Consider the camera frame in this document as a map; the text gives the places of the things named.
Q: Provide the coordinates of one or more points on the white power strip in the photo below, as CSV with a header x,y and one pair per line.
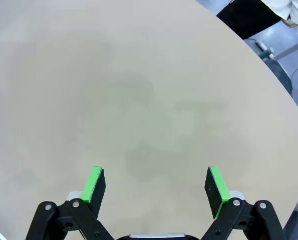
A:
x,y
260,45

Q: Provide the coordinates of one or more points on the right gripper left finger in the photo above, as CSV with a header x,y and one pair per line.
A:
x,y
98,192

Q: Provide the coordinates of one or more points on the person's left hand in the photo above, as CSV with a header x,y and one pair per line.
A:
x,y
291,24

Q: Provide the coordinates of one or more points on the person in white shirt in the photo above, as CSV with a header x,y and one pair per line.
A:
x,y
249,17

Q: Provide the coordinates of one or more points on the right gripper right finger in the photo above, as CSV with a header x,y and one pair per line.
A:
x,y
214,192

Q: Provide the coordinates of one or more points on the black table foot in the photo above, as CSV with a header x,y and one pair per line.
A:
x,y
281,75

